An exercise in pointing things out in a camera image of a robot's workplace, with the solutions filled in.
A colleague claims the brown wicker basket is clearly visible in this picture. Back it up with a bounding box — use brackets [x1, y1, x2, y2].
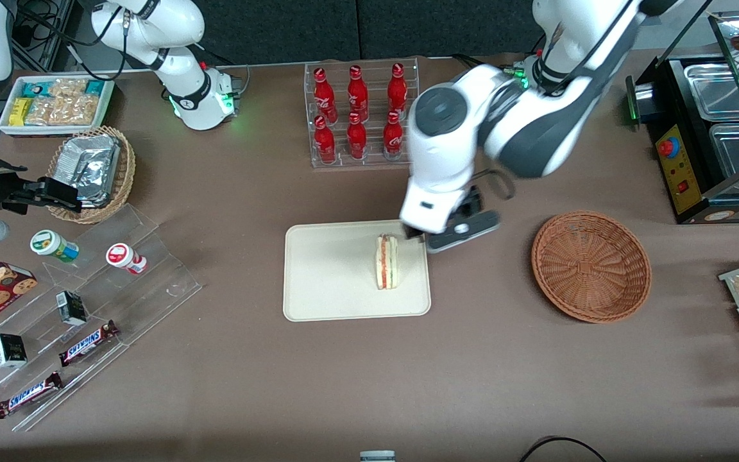
[531, 210, 653, 324]

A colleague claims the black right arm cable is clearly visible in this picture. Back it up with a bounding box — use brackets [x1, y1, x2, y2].
[13, 0, 134, 81]

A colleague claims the red lid snack cup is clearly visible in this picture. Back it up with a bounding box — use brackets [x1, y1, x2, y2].
[105, 243, 148, 276]

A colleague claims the white rectangular snack tray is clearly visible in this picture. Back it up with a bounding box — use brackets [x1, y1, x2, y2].
[0, 73, 116, 138]

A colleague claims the black food warmer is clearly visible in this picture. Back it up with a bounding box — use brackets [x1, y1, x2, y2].
[625, 10, 739, 225]

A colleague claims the light wicker basket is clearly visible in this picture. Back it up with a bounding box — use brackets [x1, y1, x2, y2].
[45, 125, 137, 225]

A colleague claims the clear cracker bag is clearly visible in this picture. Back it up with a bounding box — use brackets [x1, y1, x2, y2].
[49, 94, 100, 126]
[26, 96, 56, 126]
[49, 78, 89, 99]

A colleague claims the small black carton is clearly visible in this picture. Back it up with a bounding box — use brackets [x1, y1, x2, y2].
[0, 333, 29, 370]
[56, 291, 89, 327]

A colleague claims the silver foil wrapped package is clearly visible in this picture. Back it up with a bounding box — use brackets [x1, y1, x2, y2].
[56, 134, 122, 208]

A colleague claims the clear acrylic stepped stand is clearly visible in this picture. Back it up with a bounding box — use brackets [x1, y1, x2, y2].
[0, 203, 205, 433]

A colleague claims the Snickers chocolate bar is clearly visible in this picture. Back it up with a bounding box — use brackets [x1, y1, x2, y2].
[0, 371, 65, 420]
[58, 320, 121, 368]

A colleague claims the cream plastic tray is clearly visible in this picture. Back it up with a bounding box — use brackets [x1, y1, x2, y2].
[284, 219, 432, 322]

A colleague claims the triangular sandwich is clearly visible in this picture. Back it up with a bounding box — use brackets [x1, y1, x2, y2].
[374, 233, 400, 291]

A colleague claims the clear acrylic bottle rack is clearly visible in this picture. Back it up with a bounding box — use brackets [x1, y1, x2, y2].
[303, 57, 421, 169]

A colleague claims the black floor cable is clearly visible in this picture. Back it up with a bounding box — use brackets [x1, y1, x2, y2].
[518, 436, 608, 462]

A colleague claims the dark equipment rack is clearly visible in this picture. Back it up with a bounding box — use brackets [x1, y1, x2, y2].
[9, 0, 79, 73]

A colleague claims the yellow snack pack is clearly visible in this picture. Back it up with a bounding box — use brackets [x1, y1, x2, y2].
[9, 98, 34, 127]

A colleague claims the green lid snack cup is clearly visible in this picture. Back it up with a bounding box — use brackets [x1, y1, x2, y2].
[30, 229, 80, 264]

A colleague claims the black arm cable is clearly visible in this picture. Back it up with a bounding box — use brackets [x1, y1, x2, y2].
[13, 0, 134, 81]
[477, 0, 641, 201]

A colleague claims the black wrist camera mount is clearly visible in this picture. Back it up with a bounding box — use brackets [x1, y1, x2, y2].
[452, 186, 484, 220]

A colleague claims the red cola bottle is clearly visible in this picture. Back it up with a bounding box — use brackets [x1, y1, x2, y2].
[313, 67, 337, 124]
[346, 112, 368, 161]
[347, 65, 370, 123]
[314, 115, 337, 166]
[387, 62, 409, 119]
[382, 110, 405, 160]

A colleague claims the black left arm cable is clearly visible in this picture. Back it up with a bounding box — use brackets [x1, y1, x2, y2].
[477, 0, 641, 201]

